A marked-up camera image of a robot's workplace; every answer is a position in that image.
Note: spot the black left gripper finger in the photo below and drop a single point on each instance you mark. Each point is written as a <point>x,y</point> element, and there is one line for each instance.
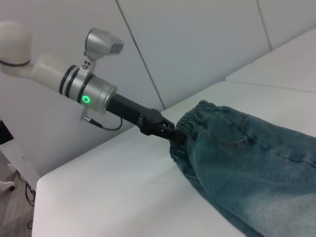
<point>176,139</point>
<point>170,127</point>

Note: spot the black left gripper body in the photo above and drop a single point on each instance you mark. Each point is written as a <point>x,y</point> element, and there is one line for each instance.
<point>133,113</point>

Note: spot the blue denim shorts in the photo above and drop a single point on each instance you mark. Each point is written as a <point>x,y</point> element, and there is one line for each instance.
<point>247,172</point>

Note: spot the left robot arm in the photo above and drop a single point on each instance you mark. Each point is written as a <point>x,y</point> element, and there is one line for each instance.
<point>81,84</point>

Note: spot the black screen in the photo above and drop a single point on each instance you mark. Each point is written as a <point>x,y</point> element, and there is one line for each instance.
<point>5,132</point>

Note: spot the white floor object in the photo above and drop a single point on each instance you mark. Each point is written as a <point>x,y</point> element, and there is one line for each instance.
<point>6,186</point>

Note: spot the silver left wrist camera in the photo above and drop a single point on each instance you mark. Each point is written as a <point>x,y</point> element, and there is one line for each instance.
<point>102,43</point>

